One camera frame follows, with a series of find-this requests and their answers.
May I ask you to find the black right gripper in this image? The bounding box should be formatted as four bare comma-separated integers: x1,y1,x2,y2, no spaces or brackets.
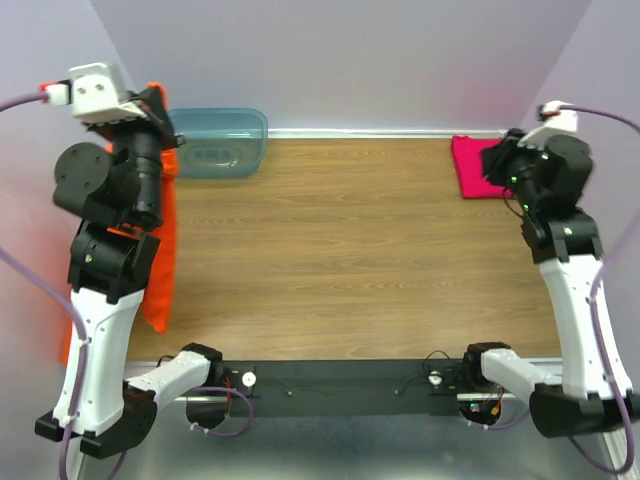
479,126,550,212

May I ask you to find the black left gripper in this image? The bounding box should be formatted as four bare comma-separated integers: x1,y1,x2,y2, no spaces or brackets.
87,83,186,223

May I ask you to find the orange t shirt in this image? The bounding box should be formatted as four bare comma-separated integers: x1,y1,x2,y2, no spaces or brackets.
59,80,179,366

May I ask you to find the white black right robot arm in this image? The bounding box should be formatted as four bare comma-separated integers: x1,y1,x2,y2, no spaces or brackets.
459,129,639,438

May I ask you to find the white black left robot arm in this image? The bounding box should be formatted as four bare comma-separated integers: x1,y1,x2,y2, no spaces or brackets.
35,76,224,459

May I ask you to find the folded pink t shirt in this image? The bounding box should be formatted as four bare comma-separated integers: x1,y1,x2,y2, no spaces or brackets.
450,135,513,200

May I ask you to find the teal plastic basin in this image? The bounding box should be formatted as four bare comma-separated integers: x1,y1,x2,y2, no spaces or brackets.
169,108,268,179

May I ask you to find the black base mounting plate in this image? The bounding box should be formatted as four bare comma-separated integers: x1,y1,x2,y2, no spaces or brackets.
184,358,531,431

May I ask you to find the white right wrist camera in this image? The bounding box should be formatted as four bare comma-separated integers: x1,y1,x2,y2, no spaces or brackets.
517,100,578,151

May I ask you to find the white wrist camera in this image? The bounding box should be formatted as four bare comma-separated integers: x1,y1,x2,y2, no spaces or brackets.
40,62,148,126
517,100,578,151

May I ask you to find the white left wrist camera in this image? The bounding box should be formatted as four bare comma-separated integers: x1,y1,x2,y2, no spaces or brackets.
40,62,148,126

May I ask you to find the aluminium frame rail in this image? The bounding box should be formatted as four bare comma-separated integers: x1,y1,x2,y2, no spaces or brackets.
124,357,566,402

